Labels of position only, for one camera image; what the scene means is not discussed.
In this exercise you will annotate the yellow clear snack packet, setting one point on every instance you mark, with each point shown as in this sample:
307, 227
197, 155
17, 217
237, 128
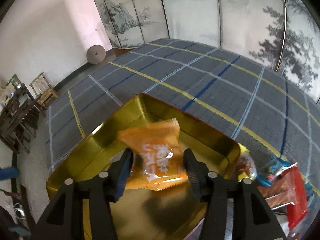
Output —
245, 166

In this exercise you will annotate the orange snack packet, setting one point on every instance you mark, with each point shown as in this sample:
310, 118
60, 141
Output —
158, 158

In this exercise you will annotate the dark wooden shelf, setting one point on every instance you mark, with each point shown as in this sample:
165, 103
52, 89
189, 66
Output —
19, 121

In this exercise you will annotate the small wooden stool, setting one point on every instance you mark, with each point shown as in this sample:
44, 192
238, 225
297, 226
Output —
43, 90

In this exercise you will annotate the red snack packet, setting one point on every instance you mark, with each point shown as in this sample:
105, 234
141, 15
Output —
288, 191

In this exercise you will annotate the painted folding screen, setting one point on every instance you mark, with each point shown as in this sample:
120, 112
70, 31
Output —
282, 35

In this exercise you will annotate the grey plaid tablecloth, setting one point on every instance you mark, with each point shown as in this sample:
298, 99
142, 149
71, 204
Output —
261, 109

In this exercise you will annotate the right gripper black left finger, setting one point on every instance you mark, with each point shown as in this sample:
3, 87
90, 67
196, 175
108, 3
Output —
63, 216

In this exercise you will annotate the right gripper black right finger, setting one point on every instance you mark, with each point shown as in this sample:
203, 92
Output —
252, 216

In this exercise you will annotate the gold toffee tin box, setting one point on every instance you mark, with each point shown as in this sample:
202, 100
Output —
140, 213

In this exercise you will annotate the blue wrapped candy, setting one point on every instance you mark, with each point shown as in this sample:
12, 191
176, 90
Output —
268, 173

